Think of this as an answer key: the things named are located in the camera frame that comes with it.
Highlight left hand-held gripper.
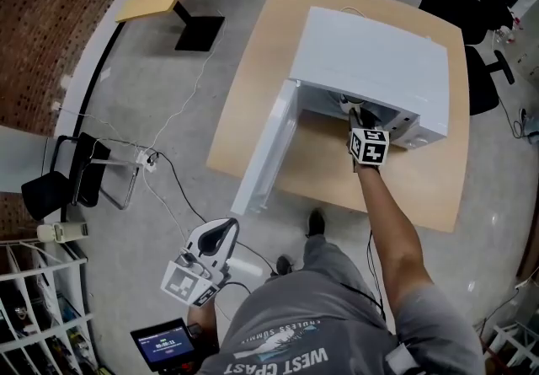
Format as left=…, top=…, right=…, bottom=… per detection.
left=159, top=217, right=241, bottom=308

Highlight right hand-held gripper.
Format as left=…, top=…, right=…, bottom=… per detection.
left=345, top=106, right=391, bottom=174

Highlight white cup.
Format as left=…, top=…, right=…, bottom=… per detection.
left=339, top=94, right=364, bottom=114

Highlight white microwave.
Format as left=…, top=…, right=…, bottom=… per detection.
left=230, top=5, right=449, bottom=217

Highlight person's right forearm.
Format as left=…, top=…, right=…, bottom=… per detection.
left=356, top=169, right=435, bottom=315

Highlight person's left forearm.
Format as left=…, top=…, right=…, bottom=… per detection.
left=186, top=301, right=218, bottom=349

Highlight person's black left shoe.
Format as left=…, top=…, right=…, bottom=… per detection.
left=275, top=254, right=294, bottom=276

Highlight person's black shoe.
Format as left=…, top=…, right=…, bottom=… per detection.
left=306, top=208, right=326, bottom=238
left=275, top=254, right=294, bottom=276

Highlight light wooden table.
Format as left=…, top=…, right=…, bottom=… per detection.
left=205, top=0, right=471, bottom=234

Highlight person's black right shoe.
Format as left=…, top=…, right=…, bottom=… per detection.
left=306, top=208, right=326, bottom=238

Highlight white power strip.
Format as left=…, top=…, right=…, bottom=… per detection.
left=134, top=147, right=160, bottom=174

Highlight grey trousers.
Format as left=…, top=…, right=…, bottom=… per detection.
left=301, top=233, right=363, bottom=281

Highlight black monitor screen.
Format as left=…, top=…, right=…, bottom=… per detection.
left=129, top=317, right=195, bottom=374

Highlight person in grey shirt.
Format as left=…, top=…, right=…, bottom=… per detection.
left=197, top=270, right=485, bottom=375

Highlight beige handheld device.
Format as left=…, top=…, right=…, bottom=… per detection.
left=36, top=220, right=90, bottom=244

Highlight clear plastic water jug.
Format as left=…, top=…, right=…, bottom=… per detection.
left=493, top=15, right=524, bottom=46

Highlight white shelf rack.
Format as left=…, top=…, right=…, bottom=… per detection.
left=0, top=238, right=102, bottom=375

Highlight black folding chair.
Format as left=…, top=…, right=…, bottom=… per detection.
left=20, top=131, right=140, bottom=222

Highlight black cable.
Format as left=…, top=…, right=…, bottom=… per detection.
left=153, top=149, right=279, bottom=277

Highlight white cable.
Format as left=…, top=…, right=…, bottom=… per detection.
left=142, top=8, right=228, bottom=155

